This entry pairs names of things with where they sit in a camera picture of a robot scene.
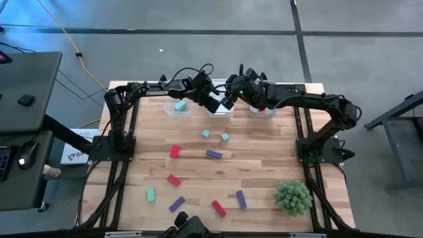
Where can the translucent white plastic bin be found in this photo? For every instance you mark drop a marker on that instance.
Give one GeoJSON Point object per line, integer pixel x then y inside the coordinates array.
{"type": "Point", "coordinates": [271, 114]}

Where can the clear plastic bin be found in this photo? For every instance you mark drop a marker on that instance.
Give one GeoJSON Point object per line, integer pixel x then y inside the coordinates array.
{"type": "Point", "coordinates": [170, 112]}

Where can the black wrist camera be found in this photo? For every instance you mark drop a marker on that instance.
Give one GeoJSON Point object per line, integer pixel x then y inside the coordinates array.
{"type": "Point", "coordinates": [201, 80]}
{"type": "Point", "coordinates": [238, 87]}

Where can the grey desk frame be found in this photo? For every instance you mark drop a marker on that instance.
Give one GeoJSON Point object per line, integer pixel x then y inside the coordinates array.
{"type": "Point", "coordinates": [386, 116]}

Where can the black desk top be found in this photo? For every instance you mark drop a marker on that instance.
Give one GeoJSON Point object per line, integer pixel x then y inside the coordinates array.
{"type": "Point", "coordinates": [20, 191]}
{"type": "Point", "coordinates": [33, 76]}

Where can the beige knob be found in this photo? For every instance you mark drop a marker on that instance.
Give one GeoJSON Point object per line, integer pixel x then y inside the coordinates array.
{"type": "Point", "coordinates": [52, 171]}

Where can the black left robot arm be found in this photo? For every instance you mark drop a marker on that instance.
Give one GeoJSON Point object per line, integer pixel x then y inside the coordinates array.
{"type": "Point", "coordinates": [132, 91]}

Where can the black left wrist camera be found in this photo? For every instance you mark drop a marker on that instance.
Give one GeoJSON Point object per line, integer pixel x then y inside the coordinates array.
{"type": "Point", "coordinates": [201, 80]}

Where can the black caster wheel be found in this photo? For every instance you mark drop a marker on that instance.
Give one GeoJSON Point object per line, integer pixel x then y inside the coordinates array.
{"type": "Point", "coordinates": [42, 207]}

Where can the black slanted desk leg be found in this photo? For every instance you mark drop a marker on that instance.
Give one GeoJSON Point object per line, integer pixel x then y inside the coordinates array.
{"type": "Point", "coordinates": [62, 130]}

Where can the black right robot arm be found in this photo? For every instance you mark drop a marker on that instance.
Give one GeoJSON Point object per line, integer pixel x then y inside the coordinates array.
{"type": "Point", "coordinates": [314, 99]}

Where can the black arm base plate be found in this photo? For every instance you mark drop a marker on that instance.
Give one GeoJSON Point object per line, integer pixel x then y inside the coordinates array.
{"type": "Point", "coordinates": [99, 152]}
{"type": "Point", "coordinates": [330, 153]}

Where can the black keyboard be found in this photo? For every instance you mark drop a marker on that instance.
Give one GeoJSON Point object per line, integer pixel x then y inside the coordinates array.
{"type": "Point", "coordinates": [4, 163]}

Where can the red rectangular block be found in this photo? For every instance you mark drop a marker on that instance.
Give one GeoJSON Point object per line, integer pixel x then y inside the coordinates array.
{"type": "Point", "coordinates": [219, 208]}
{"type": "Point", "coordinates": [174, 151]}
{"type": "Point", "coordinates": [262, 112]}
{"type": "Point", "coordinates": [174, 180]}

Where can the black aluminium table frame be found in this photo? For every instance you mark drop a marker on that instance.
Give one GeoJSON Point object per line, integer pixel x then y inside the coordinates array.
{"type": "Point", "coordinates": [248, 235]}

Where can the purple rectangular block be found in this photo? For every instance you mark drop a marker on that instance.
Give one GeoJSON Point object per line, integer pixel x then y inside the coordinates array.
{"type": "Point", "coordinates": [214, 154]}
{"type": "Point", "coordinates": [176, 204]}
{"type": "Point", "coordinates": [241, 199]}

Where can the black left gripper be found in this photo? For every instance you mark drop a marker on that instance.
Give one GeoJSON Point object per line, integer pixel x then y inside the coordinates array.
{"type": "Point", "coordinates": [203, 96]}

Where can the small teal cube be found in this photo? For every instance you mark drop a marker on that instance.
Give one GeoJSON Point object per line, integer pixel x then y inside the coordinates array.
{"type": "Point", "coordinates": [206, 133]}
{"type": "Point", "coordinates": [225, 137]}

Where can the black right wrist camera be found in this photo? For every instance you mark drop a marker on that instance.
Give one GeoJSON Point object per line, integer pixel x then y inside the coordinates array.
{"type": "Point", "coordinates": [238, 87]}

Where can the black computer mouse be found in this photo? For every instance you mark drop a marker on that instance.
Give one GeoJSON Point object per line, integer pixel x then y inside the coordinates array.
{"type": "Point", "coordinates": [27, 154]}

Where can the white printed box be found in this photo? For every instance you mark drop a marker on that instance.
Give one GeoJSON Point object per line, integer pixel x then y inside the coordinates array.
{"type": "Point", "coordinates": [74, 155]}

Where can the silver metal bracket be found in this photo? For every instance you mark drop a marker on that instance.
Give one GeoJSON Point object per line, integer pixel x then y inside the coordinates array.
{"type": "Point", "coordinates": [309, 235]}
{"type": "Point", "coordinates": [123, 234]}

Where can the green artificial plant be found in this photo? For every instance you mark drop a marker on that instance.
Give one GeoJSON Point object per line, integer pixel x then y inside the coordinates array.
{"type": "Point", "coordinates": [293, 197]}

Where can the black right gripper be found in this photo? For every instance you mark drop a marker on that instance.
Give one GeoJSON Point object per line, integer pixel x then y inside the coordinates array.
{"type": "Point", "coordinates": [257, 94]}

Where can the small black device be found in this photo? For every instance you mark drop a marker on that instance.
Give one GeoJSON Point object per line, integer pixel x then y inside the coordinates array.
{"type": "Point", "coordinates": [26, 100]}

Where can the teal rectangular block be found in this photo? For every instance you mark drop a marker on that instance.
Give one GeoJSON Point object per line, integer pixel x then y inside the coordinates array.
{"type": "Point", "coordinates": [180, 105]}
{"type": "Point", "coordinates": [150, 194]}

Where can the black device with pink light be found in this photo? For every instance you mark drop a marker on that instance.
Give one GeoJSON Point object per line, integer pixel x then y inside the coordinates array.
{"type": "Point", "coordinates": [4, 57]}

